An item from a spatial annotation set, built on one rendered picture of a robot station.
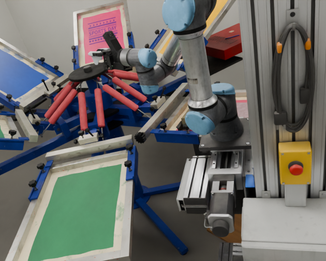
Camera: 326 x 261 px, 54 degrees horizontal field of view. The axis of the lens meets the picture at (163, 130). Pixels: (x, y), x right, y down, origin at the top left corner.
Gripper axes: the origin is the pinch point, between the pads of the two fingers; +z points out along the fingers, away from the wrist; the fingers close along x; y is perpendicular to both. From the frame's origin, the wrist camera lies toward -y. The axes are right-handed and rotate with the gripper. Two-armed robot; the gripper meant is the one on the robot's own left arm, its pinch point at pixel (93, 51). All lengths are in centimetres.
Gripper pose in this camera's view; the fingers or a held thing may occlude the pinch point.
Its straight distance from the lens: 156.8
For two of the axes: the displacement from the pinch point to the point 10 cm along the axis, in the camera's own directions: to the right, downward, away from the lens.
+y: 1.4, 8.9, 4.3
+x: 6.2, -4.2, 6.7
